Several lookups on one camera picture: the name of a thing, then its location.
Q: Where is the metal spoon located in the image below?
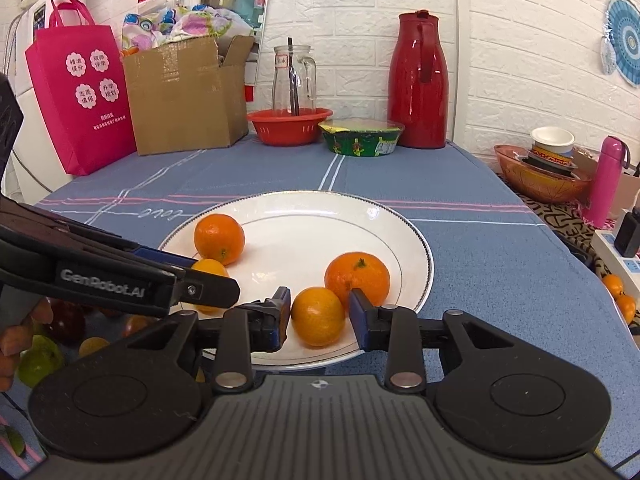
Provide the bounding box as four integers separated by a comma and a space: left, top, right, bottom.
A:
286, 36, 301, 116

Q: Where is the glass pitcher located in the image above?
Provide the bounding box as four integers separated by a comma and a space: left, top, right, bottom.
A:
271, 44, 318, 114

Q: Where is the red thermos jug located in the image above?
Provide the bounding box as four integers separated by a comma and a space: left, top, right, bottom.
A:
387, 10, 450, 149

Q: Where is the cardboard box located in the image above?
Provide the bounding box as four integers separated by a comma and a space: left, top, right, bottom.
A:
122, 35, 256, 157

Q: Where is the large orange mandarin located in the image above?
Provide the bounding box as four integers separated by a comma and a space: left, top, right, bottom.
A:
324, 251, 391, 313

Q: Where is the leopard print cloth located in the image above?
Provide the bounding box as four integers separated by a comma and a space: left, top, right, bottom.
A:
500, 172, 640, 351

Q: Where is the floral cloth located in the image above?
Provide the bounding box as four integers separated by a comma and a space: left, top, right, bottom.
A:
122, 4, 256, 53

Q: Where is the white paper cup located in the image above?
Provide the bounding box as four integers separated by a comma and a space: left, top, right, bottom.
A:
531, 126, 576, 156

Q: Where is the patterned bowl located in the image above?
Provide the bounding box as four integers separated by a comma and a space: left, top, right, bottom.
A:
522, 147, 577, 177

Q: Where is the red plastic basket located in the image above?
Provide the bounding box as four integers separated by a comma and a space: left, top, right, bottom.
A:
246, 107, 334, 147

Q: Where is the wall mirror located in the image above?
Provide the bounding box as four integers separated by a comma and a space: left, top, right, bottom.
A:
175, 0, 271, 86

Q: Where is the pink bottle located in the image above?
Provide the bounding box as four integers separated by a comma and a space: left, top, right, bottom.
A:
585, 135, 631, 230

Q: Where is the green apple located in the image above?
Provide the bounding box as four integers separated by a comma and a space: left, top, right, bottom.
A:
17, 335, 66, 389

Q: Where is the blue round wall decoration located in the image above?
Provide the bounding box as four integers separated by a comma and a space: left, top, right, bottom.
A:
600, 0, 640, 86

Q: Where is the orange fruit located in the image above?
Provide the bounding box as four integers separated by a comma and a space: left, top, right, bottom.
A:
122, 314, 153, 339

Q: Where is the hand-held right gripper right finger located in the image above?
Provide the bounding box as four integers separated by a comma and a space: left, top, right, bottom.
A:
348, 287, 516, 392

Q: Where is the yellow fruit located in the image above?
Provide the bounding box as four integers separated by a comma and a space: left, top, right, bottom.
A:
77, 336, 111, 359

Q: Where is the dark object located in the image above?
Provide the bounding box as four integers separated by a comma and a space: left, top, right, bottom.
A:
0, 72, 25, 172

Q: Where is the pink tote bag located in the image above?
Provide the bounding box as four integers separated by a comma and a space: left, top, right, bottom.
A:
25, 0, 139, 177

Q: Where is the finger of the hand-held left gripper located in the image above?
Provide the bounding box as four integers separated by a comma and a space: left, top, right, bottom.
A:
165, 266, 242, 321
120, 236, 199, 270

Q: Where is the person's left hand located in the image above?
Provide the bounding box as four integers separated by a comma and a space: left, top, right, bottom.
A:
0, 299, 55, 393

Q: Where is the green instant noodle bowl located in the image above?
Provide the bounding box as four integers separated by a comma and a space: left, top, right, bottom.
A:
318, 117, 405, 158

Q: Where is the white wall cable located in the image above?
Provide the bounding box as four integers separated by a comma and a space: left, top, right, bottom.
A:
446, 0, 472, 143

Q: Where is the white power strip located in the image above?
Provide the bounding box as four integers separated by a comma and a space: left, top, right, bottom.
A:
590, 227, 640, 282

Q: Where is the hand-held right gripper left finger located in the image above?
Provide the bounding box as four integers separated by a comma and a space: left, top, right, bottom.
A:
127, 286, 292, 395

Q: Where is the black power adapter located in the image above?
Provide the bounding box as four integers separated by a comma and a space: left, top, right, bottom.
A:
613, 211, 640, 259

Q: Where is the white plate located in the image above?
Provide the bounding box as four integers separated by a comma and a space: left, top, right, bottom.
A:
157, 190, 435, 372

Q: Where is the round orange mandarin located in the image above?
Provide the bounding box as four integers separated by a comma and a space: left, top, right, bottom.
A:
194, 213, 246, 266

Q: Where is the blue striped tablecloth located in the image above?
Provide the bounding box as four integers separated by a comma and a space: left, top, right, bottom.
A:
0, 135, 640, 480

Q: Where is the small orange mandarin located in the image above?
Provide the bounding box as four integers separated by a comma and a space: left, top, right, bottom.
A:
190, 258, 231, 315
291, 286, 347, 348

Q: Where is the dark red apple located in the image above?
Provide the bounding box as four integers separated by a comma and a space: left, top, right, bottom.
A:
47, 300, 87, 347

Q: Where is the amber glass bowl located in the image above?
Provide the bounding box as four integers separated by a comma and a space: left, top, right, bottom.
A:
494, 144, 594, 205

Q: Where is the green fruit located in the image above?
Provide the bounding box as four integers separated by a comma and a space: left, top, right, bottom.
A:
0, 425, 27, 457

